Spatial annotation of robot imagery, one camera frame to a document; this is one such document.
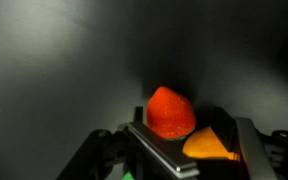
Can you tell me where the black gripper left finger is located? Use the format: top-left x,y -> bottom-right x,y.
123,106 -> 200,180

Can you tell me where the red toy strawberry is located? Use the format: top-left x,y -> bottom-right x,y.
145,85 -> 197,140

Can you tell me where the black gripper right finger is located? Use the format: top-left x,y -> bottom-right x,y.
213,106 -> 279,180

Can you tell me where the orange toy fruit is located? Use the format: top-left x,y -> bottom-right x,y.
181,125 -> 241,162

